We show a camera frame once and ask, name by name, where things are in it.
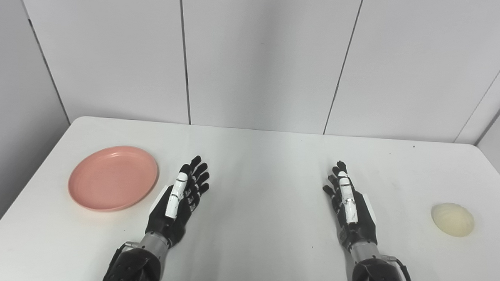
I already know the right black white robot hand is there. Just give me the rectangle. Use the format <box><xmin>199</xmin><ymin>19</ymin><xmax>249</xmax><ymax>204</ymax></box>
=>
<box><xmin>320</xmin><ymin>160</ymin><xmax>381</xmax><ymax>253</ymax></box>

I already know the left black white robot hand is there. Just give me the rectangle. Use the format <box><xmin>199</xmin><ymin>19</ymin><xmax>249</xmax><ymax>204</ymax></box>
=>
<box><xmin>145</xmin><ymin>154</ymin><xmax>211</xmax><ymax>250</ymax></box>

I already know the pink round plate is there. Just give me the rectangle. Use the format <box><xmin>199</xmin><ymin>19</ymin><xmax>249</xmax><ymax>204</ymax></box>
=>
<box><xmin>67</xmin><ymin>144</ymin><xmax>160</xmax><ymax>214</ymax></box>

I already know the cream steamed bun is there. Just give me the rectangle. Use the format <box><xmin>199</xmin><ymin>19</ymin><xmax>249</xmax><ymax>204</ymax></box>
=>
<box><xmin>430</xmin><ymin>202</ymin><xmax>476</xmax><ymax>238</ymax></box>

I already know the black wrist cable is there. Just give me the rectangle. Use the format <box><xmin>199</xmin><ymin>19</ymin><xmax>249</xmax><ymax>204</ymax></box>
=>
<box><xmin>111</xmin><ymin>242</ymin><xmax>137</xmax><ymax>270</ymax></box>
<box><xmin>382</xmin><ymin>255</ymin><xmax>416</xmax><ymax>281</ymax></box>

